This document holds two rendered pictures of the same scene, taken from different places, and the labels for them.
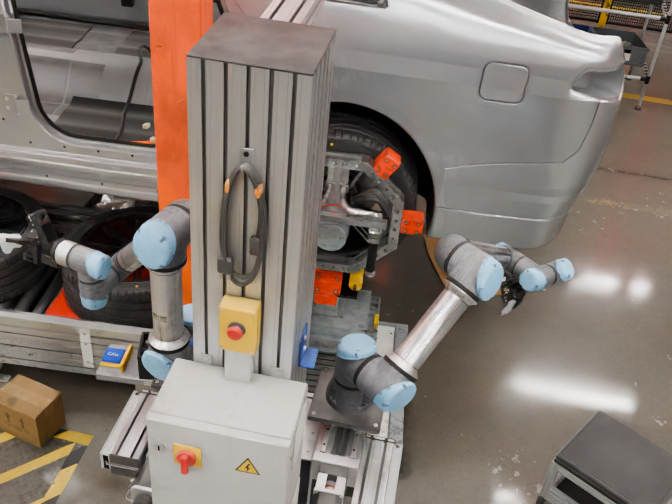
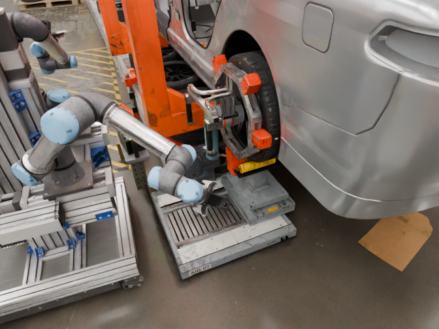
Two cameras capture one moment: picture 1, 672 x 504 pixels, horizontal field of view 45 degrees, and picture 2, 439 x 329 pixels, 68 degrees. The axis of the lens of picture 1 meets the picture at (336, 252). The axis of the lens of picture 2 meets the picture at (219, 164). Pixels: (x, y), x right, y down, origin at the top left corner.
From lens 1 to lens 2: 260 cm
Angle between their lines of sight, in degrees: 52
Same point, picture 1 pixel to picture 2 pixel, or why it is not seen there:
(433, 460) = (202, 295)
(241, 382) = not seen: outside the picture
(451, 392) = (268, 281)
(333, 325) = (242, 192)
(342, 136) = (244, 58)
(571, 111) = (365, 75)
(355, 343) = not seen: hidden behind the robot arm
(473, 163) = (298, 107)
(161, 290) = not seen: hidden behind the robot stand
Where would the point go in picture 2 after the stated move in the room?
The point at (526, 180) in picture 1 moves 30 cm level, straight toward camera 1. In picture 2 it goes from (328, 140) to (255, 151)
